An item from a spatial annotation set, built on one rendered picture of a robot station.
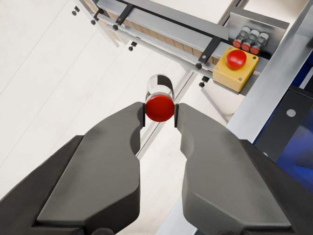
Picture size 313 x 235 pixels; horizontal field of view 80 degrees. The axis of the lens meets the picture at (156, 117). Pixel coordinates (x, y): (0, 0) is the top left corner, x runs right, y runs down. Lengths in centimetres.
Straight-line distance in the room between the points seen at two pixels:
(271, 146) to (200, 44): 36
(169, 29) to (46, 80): 202
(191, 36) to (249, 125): 36
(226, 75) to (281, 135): 16
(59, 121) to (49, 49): 87
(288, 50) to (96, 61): 235
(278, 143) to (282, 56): 18
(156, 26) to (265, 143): 51
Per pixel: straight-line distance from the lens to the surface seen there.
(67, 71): 256
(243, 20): 55
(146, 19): 75
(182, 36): 66
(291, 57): 49
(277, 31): 53
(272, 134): 43
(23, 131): 272
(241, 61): 44
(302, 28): 51
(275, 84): 46
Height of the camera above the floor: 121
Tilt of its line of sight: 2 degrees down
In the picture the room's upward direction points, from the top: 146 degrees counter-clockwise
